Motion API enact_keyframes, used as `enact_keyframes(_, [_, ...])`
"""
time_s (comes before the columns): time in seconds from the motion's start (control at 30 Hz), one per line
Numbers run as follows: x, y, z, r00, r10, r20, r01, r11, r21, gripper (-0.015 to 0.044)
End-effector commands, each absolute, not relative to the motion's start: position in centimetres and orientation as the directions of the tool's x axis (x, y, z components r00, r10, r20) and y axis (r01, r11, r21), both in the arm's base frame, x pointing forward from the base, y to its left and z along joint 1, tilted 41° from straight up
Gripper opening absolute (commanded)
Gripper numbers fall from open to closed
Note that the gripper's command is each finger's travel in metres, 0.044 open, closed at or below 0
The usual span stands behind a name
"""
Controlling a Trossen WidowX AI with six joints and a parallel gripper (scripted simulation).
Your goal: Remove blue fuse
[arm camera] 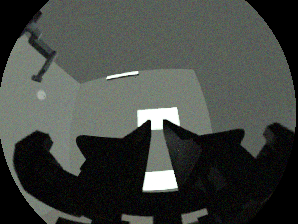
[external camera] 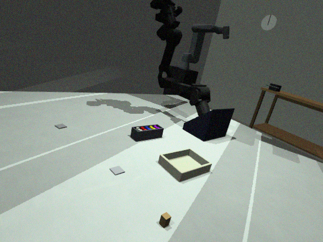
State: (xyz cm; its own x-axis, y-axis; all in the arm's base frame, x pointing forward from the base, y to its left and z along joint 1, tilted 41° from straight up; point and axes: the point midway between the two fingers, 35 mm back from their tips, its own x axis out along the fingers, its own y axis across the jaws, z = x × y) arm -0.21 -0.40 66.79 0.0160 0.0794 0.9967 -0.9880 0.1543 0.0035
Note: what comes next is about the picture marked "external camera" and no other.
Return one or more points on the small brown block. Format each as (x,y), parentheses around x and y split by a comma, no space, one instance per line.
(165,220)

